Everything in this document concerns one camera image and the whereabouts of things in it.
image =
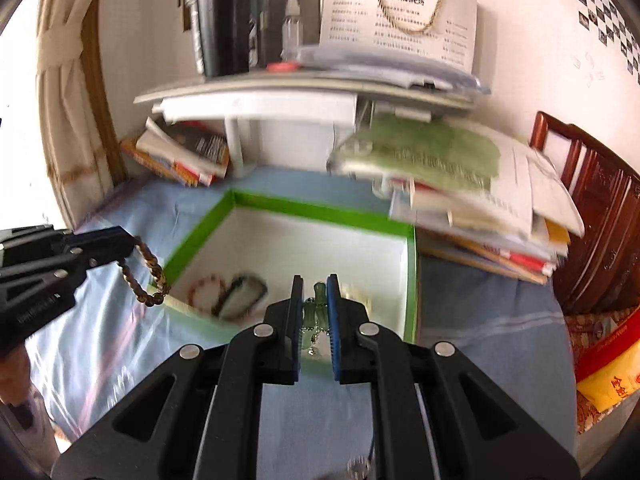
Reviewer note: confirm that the large stack of books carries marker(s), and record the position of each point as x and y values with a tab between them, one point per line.
450	170

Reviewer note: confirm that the beige curtain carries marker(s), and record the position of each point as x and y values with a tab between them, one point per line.
65	85

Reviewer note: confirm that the red round lid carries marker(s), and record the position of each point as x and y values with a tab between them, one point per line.
282	66

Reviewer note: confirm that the blue striped tablecloth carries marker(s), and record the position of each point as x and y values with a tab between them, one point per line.
475	325

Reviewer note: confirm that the white paper bag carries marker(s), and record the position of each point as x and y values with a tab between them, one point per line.
400	5

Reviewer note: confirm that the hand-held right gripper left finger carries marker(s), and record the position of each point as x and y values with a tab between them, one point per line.
295	340

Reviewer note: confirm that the person's left forearm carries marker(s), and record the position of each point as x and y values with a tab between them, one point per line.
20	380

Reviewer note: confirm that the black bangle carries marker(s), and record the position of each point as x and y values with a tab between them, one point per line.
250	299

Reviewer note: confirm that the white desk shelf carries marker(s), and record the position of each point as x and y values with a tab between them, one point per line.
260	105

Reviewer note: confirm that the black thermos cup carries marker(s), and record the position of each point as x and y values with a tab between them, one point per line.
220	25

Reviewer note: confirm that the wall photo collage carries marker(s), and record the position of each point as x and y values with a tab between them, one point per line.
610	10

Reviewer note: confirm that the gold wrist watch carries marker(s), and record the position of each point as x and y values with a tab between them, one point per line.
359	296

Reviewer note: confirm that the green cardboard box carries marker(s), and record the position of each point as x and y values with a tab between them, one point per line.
380	230

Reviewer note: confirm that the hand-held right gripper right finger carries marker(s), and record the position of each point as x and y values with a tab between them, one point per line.
334	340

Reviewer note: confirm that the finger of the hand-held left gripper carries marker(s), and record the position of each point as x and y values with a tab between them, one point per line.
45	237
100	252

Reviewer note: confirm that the dark grey tumbler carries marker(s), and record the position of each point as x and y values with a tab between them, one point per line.
267	20

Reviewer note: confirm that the red yellow gift bag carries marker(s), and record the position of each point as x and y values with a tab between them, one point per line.
615	380

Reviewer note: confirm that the blue plastic folder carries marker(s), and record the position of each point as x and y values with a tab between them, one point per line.
380	62

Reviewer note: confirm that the red wooden bench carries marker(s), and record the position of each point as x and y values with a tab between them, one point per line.
600	220

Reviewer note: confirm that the small leaning pile of books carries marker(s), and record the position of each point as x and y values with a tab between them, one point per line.
175	152

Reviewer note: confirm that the small clear spray bottle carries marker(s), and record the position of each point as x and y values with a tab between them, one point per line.
293	25

